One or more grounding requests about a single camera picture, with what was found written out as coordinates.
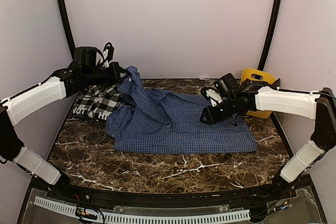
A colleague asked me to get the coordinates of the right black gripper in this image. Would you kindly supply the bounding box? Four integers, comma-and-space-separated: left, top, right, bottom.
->
199, 96, 238, 125

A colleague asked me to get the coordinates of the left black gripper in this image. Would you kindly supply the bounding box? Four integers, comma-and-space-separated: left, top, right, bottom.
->
83, 61, 131, 87

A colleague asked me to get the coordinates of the black white plaid shirt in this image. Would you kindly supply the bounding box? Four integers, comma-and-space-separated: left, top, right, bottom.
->
71, 85, 124, 121

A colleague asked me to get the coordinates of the blue checked long sleeve shirt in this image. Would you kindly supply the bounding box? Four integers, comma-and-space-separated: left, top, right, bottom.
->
106, 66, 257, 154

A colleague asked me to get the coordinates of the yellow plastic basket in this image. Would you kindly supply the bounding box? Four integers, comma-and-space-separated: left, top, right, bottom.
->
240, 68, 276, 120

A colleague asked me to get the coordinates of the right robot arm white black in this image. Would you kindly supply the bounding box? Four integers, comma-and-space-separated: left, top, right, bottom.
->
200, 73, 335, 200

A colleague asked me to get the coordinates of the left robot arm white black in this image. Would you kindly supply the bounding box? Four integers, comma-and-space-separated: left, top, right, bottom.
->
1, 44, 130, 201

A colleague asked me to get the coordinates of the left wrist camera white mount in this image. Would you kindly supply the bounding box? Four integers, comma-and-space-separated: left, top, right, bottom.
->
98, 42, 114, 68

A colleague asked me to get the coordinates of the black front rail frame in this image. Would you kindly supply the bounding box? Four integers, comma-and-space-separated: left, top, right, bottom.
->
40, 183, 297, 210

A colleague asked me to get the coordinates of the left black corner post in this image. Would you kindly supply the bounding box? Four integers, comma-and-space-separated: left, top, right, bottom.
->
57, 0, 76, 58

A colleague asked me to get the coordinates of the black corner post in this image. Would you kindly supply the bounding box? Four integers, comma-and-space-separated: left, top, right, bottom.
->
57, 0, 76, 58
257, 0, 281, 71

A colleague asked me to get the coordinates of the white slotted cable duct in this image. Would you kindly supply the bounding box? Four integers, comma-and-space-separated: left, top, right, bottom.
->
34, 196, 250, 223

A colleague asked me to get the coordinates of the right black corner post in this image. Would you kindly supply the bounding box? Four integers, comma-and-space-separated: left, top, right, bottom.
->
257, 0, 281, 71

